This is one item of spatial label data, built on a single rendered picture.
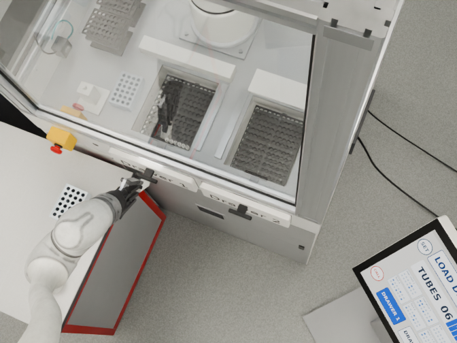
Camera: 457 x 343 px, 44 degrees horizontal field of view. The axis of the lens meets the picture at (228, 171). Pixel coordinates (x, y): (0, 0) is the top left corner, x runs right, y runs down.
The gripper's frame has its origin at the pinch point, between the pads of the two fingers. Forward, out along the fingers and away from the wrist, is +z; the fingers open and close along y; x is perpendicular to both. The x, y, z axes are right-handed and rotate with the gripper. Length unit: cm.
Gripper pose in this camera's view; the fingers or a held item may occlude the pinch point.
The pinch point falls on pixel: (141, 185)
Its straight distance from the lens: 175.4
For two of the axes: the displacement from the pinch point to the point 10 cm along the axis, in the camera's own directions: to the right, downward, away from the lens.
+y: 2.6, -9.0, -3.5
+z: 2.9, -2.7, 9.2
